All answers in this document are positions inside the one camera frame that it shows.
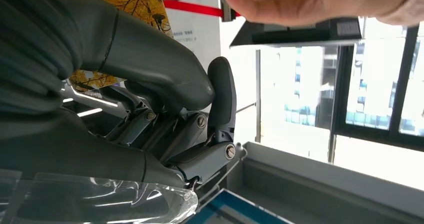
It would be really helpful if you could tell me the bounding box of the red barrier belt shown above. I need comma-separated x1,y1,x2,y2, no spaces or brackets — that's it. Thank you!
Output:
162,0,242,18

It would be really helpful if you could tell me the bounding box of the dark window frame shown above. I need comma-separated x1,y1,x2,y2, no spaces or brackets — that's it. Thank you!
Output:
327,25,424,165

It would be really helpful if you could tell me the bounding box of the grey kiosk pillar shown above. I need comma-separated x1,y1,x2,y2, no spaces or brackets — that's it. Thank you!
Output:
229,16,364,48

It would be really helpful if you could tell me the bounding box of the chrome stanchion post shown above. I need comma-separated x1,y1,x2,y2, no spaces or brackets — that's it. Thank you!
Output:
219,0,233,22

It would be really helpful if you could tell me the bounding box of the person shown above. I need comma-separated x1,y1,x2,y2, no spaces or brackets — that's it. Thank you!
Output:
218,0,424,28

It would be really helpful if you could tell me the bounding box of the blue framed panel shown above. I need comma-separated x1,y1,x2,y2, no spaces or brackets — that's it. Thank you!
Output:
185,189,294,224

